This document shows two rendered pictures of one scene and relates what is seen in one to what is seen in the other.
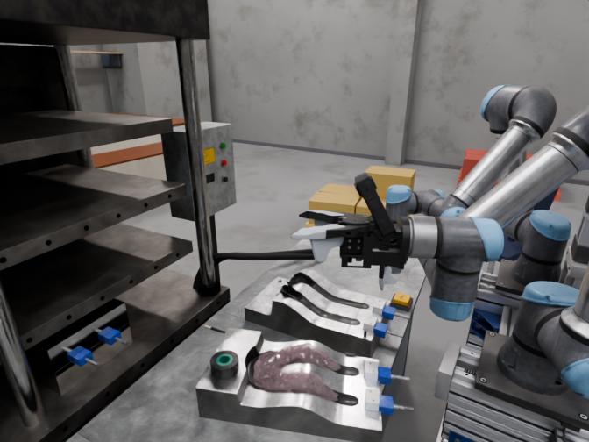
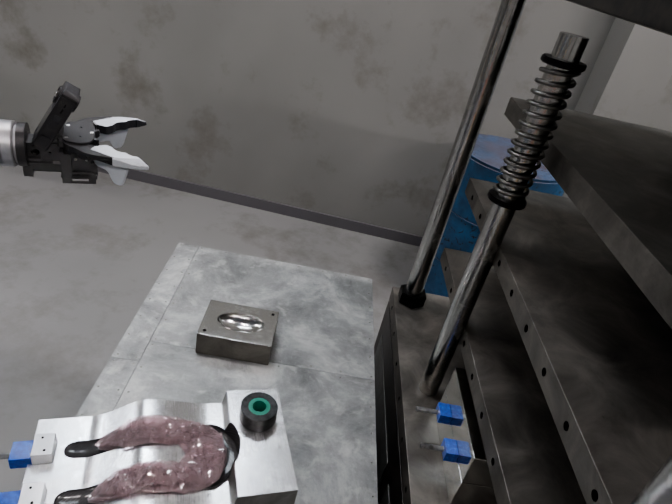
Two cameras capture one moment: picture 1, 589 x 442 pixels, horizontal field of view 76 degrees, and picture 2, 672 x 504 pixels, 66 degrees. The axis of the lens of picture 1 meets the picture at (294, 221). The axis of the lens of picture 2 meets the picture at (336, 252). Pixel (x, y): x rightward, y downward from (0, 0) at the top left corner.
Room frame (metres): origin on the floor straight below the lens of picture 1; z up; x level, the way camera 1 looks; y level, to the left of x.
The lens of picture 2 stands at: (1.53, -0.13, 1.83)
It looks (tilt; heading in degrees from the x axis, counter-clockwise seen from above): 32 degrees down; 148
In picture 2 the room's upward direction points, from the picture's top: 13 degrees clockwise
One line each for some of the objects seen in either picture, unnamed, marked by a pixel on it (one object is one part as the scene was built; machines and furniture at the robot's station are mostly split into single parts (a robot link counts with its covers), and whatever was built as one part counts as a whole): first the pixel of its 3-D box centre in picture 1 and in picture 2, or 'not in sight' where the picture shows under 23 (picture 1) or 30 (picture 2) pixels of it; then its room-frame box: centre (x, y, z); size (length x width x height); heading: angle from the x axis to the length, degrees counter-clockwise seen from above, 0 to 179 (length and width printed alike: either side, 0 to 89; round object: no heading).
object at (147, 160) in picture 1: (130, 181); not in sight; (4.74, 2.15, 0.35); 2.00 x 0.64 x 0.70; 147
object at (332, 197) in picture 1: (362, 202); not in sight; (3.95, -0.75, 0.33); 1.19 x 0.91 x 0.67; 58
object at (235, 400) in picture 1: (294, 379); (163, 461); (0.86, 0.00, 0.85); 0.50 x 0.26 x 0.11; 80
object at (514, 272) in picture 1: (538, 266); not in sight; (1.12, -0.83, 1.09); 0.15 x 0.15 x 0.10
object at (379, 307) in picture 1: (391, 313); not in sight; (1.13, -0.35, 0.89); 0.13 x 0.05 x 0.05; 63
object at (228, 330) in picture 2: not in sight; (238, 331); (0.49, 0.26, 0.83); 0.20 x 0.15 x 0.07; 63
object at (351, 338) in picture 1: (317, 305); not in sight; (1.21, -0.09, 0.87); 0.50 x 0.26 x 0.14; 63
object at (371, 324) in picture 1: (383, 331); not in sight; (1.03, -0.30, 0.89); 0.13 x 0.05 x 0.05; 63
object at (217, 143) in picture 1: (211, 269); not in sight; (1.72, 0.44, 0.73); 0.30 x 0.22 x 1.47; 153
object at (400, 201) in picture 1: (398, 203); not in sight; (1.14, -0.34, 1.31); 0.09 x 0.08 x 0.11; 104
